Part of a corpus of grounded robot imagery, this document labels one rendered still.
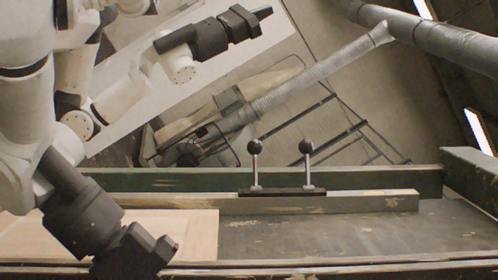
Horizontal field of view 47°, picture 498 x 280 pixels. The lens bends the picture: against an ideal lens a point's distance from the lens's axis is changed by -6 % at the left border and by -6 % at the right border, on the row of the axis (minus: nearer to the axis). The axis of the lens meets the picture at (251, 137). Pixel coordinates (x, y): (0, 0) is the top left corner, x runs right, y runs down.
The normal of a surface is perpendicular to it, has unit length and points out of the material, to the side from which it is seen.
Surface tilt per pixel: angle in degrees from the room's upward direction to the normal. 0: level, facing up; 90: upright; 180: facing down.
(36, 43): 69
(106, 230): 57
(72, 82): 90
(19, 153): 85
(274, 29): 90
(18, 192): 100
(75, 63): 90
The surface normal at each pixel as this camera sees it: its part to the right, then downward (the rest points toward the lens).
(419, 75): 0.12, 0.29
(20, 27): 0.34, 0.27
